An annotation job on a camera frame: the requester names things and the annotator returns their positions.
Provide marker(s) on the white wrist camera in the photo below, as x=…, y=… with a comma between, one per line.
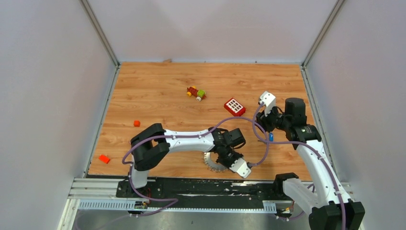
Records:
x=268, y=100
x=240, y=167

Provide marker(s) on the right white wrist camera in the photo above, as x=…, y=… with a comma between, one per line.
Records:
x=268, y=100

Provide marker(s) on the red brick near edge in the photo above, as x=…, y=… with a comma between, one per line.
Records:
x=103, y=158

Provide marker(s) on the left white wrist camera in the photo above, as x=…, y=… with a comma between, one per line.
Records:
x=240, y=167

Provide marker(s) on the red white window brick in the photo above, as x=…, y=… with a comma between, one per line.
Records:
x=234, y=107

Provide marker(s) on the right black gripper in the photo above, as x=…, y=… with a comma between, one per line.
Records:
x=262, y=120

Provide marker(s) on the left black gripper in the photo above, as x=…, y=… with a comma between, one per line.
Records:
x=237, y=157

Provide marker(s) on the toy brick car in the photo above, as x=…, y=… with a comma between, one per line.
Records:
x=198, y=94

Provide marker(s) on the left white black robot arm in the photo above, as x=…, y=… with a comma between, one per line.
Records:
x=149, y=147

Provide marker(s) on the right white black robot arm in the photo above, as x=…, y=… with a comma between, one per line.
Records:
x=329, y=207

